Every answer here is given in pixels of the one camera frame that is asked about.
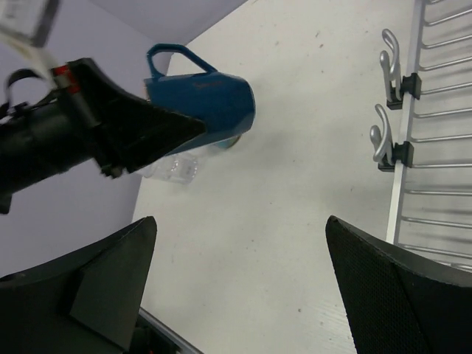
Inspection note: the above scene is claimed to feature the clear faceted glass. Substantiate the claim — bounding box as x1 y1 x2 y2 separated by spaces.
135 153 198 184

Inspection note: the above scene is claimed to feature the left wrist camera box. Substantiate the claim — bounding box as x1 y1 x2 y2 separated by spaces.
1 0 61 48

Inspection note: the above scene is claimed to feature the light blue butterfly mug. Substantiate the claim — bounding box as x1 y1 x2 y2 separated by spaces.
212 135 241 150

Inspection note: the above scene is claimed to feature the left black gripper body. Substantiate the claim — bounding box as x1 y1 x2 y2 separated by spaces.
1 69 93 214

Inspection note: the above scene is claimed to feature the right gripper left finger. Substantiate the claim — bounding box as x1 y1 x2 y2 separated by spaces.
1 217 157 353

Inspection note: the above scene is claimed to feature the aluminium mounting rail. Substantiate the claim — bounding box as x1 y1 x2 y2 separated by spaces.
137 308 204 354

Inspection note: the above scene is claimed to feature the silver metal dish rack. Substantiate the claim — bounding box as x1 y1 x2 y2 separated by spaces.
369 1 471 271

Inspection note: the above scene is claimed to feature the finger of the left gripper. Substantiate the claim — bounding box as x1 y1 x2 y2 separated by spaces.
69 58 206 178

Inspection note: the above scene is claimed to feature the dark blue faceted mug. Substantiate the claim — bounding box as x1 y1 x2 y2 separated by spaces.
145 44 256 155

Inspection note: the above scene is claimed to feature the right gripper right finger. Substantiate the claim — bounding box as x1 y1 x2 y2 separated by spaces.
325 215 471 353

